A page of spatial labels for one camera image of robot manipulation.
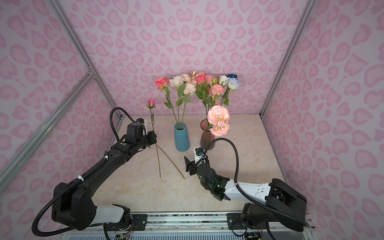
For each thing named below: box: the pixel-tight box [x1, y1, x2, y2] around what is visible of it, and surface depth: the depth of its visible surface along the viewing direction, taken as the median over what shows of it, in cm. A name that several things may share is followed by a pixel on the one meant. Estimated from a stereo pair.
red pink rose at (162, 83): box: [154, 77, 178, 123], surface depth 81 cm
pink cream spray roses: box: [180, 71, 197, 123], surface depth 81 cm
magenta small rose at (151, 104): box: [147, 99, 162, 179], surface depth 92 cm
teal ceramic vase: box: [174, 122, 190, 152], surface depth 90 cm
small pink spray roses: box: [207, 84, 230, 137], surface depth 55 cm
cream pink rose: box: [169, 75, 192, 123], surface depth 78 cm
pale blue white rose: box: [219, 75, 242, 107], surface depth 78 cm
